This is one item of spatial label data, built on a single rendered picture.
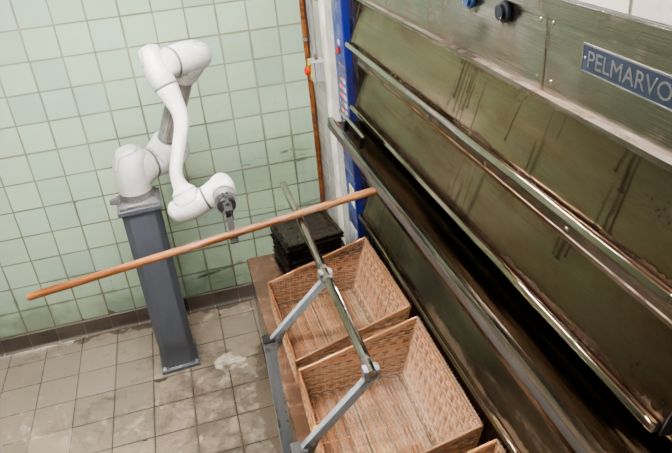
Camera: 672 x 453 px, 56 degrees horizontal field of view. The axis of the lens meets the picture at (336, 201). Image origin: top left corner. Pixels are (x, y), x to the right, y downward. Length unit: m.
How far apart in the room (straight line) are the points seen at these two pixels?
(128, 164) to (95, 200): 0.67
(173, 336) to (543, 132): 2.55
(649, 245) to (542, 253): 0.38
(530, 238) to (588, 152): 0.32
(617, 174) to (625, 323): 0.28
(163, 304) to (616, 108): 2.64
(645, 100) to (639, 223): 0.20
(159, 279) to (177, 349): 0.46
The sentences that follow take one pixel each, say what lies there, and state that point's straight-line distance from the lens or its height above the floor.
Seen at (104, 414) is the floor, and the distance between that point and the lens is 3.57.
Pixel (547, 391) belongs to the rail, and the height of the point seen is 1.44.
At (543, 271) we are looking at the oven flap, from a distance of 1.48.
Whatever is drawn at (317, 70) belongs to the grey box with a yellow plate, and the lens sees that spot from 3.15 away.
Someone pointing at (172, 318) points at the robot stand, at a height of 0.34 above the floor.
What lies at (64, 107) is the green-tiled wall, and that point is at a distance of 3.49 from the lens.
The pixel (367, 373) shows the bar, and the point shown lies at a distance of 1.72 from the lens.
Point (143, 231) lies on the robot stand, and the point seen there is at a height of 0.88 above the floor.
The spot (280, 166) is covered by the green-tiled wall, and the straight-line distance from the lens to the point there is 3.66.
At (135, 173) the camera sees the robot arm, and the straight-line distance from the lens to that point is 3.06.
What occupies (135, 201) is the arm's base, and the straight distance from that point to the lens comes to 3.11.
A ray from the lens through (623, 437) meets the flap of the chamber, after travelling 1.32.
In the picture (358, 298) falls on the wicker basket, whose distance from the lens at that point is 2.93.
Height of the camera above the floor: 2.35
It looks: 28 degrees down
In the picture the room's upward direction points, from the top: 5 degrees counter-clockwise
